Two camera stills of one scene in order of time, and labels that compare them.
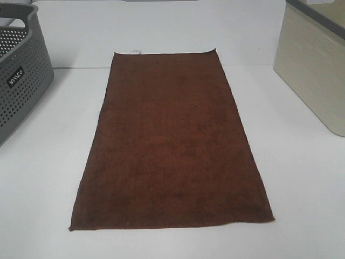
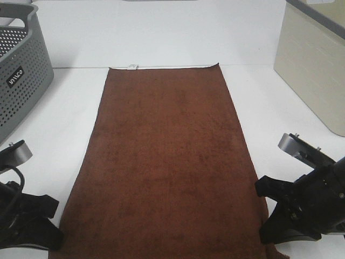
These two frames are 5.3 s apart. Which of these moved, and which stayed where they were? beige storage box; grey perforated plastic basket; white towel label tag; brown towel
Moved: white towel label tag; brown towel
Stayed: beige storage box; grey perforated plastic basket
